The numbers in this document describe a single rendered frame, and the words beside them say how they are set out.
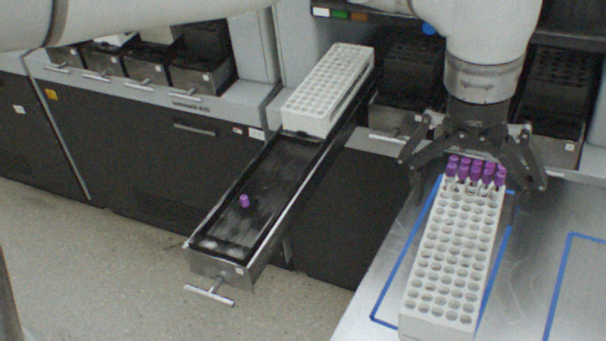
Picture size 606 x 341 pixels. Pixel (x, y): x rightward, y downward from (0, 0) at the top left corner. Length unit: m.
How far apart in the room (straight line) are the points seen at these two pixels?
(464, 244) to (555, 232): 0.18
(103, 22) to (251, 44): 1.11
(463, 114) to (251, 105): 0.81
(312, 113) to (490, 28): 0.59
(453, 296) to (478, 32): 0.37
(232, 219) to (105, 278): 1.17
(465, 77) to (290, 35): 0.76
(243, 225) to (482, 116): 0.49
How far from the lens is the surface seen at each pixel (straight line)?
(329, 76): 1.28
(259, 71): 1.50
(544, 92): 1.25
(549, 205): 1.05
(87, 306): 2.11
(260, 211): 1.05
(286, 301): 1.91
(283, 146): 1.18
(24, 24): 0.35
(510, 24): 0.65
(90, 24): 0.37
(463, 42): 0.66
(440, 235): 0.88
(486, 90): 0.69
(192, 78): 1.51
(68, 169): 2.24
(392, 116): 1.27
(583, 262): 0.98
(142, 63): 1.60
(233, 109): 1.49
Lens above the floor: 1.53
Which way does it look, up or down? 41 degrees down
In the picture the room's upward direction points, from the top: 7 degrees counter-clockwise
